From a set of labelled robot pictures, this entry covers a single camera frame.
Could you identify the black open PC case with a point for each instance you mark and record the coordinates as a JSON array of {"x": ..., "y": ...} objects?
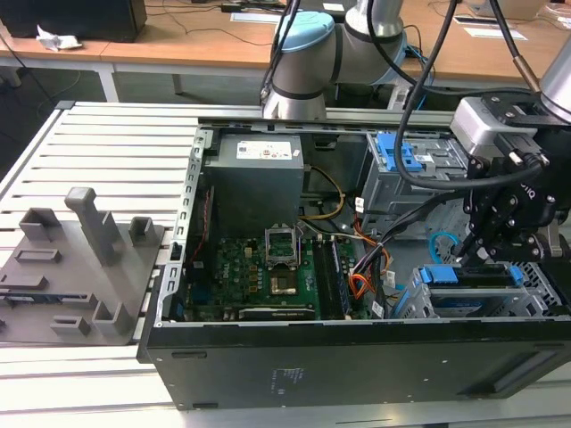
[{"x": 312, "y": 361}]

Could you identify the crumpled white paper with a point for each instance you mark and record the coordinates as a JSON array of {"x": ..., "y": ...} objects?
[{"x": 58, "y": 41}]

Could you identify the grey parts rack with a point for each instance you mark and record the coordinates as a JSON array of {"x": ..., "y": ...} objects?
[{"x": 89, "y": 285}]

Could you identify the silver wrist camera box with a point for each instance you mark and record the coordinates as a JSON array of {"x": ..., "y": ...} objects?
[{"x": 473, "y": 125}]

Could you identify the grey power supply unit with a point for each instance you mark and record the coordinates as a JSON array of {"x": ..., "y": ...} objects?
[{"x": 254, "y": 187}]

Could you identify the wooden desk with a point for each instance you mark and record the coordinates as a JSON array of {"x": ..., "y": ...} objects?
[{"x": 201, "y": 44}]

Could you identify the black box on desk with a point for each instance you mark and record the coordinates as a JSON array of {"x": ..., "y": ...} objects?
[{"x": 76, "y": 18}]

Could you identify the CPU socket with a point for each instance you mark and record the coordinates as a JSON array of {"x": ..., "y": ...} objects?
[{"x": 284, "y": 285}]

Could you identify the grey metal drive cage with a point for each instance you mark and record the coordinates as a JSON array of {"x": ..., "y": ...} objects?
[{"x": 379, "y": 191}]

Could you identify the black RAM slot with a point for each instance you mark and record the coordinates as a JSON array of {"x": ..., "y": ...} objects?
[
  {"x": 322, "y": 281},
  {"x": 340, "y": 285}
]

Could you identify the blue plastic drive latch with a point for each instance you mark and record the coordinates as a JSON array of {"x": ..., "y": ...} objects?
[{"x": 387, "y": 153}]

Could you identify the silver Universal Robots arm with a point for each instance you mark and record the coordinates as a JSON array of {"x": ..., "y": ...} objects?
[{"x": 308, "y": 58}]

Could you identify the hard disk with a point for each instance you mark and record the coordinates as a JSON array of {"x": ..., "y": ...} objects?
[{"x": 455, "y": 298}]

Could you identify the white paper sheet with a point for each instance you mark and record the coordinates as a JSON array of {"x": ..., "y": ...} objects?
[
  {"x": 493, "y": 33},
  {"x": 256, "y": 17}
]

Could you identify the green motherboard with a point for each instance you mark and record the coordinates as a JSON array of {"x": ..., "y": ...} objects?
[{"x": 241, "y": 281}]

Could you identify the black graphics card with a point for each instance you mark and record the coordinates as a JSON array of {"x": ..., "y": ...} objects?
[{"x": 276, "y": 312}]

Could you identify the grey metal disk bay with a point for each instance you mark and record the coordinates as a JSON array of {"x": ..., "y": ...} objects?
[{"x": 415, "y": 307}]

